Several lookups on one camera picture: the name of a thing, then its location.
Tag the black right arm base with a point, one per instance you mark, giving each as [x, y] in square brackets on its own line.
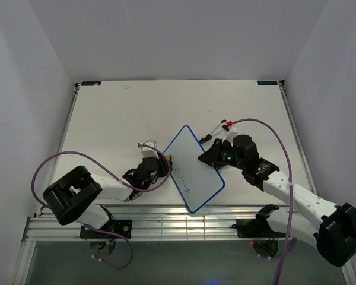
[254, 228]

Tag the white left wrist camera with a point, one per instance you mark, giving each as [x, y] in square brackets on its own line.
[148, 148]

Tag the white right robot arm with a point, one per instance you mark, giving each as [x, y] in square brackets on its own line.
[329, 227]

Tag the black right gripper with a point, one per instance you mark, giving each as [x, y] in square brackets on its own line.
[212, 156]

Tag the aluminium table frame rails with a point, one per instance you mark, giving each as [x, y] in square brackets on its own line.
[151, 224]

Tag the blue framed small whiteboard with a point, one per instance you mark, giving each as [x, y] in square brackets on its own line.
[196, 182]

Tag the blue label sticker left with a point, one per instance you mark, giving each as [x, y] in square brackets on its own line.
[91, 83]

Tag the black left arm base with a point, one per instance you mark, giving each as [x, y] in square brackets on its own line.
[120, 227]

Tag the blue label sticker right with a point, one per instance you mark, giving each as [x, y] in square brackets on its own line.
[267, 82]

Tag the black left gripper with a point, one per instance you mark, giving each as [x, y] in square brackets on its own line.
[164, 165]

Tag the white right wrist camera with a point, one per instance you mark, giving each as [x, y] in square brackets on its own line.
[229, 130]

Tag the blue label sticker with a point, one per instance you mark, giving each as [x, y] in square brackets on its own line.
[267, 82]
[91, 83]

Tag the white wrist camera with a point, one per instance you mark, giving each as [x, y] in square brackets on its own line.
[229, 130]
[148, 148]

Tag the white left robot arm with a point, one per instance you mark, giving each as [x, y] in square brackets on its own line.
[71, 198]

